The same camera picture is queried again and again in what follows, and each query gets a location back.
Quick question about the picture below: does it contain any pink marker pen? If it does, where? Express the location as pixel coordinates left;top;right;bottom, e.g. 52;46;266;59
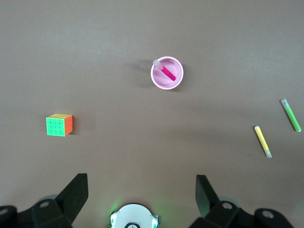
152;59;177;81

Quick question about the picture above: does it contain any green marker pen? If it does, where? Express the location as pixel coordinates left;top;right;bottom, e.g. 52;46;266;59
280;98;302;133

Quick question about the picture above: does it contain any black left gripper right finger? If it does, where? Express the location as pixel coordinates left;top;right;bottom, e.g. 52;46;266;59
189;174;295;228

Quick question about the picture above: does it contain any multicoloured puzzle cube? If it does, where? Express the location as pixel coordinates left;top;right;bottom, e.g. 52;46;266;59
46;113;74;137

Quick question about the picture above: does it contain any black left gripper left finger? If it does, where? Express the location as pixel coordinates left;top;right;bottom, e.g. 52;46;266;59
0;173;89;228

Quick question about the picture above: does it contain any yellow marker pen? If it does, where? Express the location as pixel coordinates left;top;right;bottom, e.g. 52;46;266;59
254;125;273;159

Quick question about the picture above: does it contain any pink plastic cup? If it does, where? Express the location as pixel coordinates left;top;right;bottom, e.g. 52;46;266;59
150;56;184;90

